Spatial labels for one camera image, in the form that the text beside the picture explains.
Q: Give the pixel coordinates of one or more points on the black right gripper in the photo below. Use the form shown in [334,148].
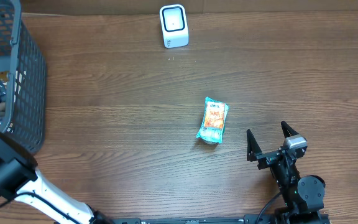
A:
[269,157]

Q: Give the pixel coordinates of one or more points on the teal snack packet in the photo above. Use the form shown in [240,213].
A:
[212,135]

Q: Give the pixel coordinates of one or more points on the orange small snack packet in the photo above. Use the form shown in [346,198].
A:
[214,115]

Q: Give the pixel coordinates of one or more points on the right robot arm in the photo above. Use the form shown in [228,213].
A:
[299,199]

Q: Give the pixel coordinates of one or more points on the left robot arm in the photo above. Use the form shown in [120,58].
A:
[21,180]

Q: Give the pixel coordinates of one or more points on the grey plastic mesh basket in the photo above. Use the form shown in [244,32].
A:
[26,71]

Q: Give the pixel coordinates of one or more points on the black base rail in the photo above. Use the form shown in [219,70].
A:
[185,221]

